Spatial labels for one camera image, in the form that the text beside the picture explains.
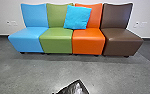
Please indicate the orange sofa seat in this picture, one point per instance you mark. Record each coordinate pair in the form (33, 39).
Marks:
(88, 40)

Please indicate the green sofa seat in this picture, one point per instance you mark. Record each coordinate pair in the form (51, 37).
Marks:
(56, 40)

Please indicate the blue square cushion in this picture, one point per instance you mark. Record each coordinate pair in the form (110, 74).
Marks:
(77, 17)

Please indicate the brown sofa seat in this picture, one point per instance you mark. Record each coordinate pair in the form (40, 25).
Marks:
(119, 38)

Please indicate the blue sofa seat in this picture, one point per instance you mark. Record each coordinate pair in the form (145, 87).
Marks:
(29, 35)

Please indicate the white wall outlet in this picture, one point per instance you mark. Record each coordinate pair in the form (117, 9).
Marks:
(11, 23)
(140, 24)

